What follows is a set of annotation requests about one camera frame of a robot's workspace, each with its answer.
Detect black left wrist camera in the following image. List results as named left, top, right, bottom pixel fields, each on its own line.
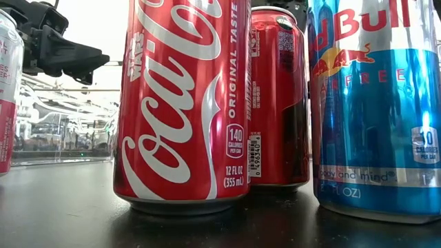
left=43, top=7, right=70, bottom=35

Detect red Coca-Cola can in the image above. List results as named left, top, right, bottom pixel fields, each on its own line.
left=248, top=6, right=310, bottom=193

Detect clear plastic bin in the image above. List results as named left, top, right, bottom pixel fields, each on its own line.
left=12, top=82, right=117, bottom=167

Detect thin horizontal ceiling pipe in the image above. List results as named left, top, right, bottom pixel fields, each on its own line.
left=32, top=87, right=121, bottom=93

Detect blue silver Red Bull can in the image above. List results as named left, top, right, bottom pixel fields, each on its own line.
left=307, top=0, right=441, bottom=225

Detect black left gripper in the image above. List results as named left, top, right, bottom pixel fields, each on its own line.
left=0, top=0, right=110, bottom=85

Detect red Coca-Cola can Star Wars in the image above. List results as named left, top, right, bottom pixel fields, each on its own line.
left=112, top=0, right=252, bottom=216

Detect white red strawberry soda can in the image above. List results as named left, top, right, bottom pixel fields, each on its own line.
left=0, top=8, right=25, bottom=177

